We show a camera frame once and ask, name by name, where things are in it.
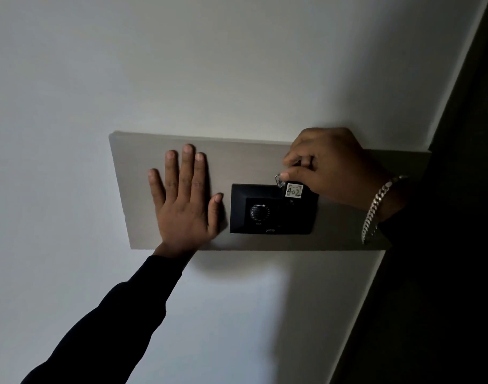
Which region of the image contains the person's left forearm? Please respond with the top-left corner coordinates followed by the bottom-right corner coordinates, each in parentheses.
top-left (21, 247), bottom-right (197, 384)

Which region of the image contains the person's right forearm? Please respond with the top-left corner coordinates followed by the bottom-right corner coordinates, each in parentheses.
top-left (368, 175), bottom-right (488, 304)

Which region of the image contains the silver chain bracelet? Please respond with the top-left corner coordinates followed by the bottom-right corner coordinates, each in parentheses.
top-left (361, 175), bottom-right (409, 245)

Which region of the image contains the black switch plate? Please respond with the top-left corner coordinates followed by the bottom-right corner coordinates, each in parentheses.
top-left (230, 183), bottom-right (320, 235)

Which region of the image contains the grey wall panel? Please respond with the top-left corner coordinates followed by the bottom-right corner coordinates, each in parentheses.
top-left (109, 131), bottom-right (432, 251)

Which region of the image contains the person's right hand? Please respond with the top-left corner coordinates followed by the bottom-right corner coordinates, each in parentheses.
top-left (279, 128), bottom-right (393, 213)

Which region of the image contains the black round knob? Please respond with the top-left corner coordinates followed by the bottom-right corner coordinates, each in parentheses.
top-left (250, 204), bottom-right (271, 223)

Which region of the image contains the person's left hand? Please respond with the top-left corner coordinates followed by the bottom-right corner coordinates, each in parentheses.
top-left (148, 144), bottom-right (224, 259)

